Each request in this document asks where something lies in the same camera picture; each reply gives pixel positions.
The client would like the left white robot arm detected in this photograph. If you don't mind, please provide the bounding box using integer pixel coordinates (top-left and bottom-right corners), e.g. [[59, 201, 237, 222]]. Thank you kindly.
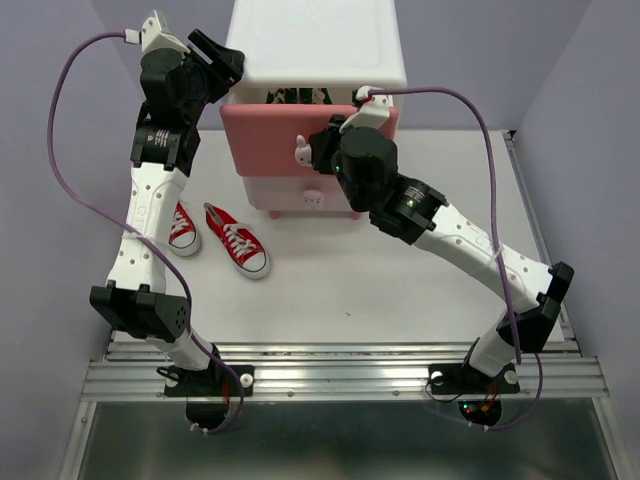
[[90, 28, 245, 394]]

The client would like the green sneaker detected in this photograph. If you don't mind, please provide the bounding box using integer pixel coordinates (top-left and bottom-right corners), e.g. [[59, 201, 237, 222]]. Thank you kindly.
[[265, 88, 298, 104], [298, 88, 332, 105]]

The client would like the red sneaker near cabinet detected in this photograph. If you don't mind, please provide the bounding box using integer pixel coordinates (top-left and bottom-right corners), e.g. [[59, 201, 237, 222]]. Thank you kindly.
[[203, 203, 270, 280]]

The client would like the aluminium mounting rail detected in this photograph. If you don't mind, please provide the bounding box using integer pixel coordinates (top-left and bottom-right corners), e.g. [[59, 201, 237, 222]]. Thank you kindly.
[[81, 336, 609, 402]]

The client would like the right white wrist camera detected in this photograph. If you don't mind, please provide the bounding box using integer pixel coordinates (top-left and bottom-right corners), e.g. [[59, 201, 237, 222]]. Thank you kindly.
[[339, 86, 393, 134]]

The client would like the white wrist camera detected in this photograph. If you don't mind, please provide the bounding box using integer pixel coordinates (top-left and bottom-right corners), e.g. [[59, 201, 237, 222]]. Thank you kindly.
[[339, 86, 393, 134], [124, 10, 189, 55]]

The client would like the white shoe cabinet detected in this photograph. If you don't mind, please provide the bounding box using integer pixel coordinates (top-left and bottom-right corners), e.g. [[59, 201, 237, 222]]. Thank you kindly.
[[224, 1, 407, 138]]

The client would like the red sneaker far left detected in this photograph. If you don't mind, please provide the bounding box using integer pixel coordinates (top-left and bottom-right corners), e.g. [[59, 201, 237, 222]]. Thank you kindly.
[[168, 201, 201, 257]]

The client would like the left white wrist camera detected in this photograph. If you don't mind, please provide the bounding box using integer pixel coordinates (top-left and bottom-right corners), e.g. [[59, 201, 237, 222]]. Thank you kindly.
[[124, 10, 189, 55]]

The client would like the light pink drawer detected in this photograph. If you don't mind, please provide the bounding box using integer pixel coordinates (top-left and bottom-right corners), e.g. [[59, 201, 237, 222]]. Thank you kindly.
[[243, 175, 353, 212]]

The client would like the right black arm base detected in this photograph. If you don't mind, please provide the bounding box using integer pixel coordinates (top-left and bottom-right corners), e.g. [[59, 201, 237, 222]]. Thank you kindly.
[[425, 363, 521, 429]]

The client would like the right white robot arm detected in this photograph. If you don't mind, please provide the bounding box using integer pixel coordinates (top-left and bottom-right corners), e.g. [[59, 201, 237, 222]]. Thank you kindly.
[[308, 125, 574, 390]]

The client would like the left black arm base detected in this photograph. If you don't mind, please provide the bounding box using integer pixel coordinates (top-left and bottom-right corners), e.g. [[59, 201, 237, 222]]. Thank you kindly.
[[156, 362, 255, 435]]

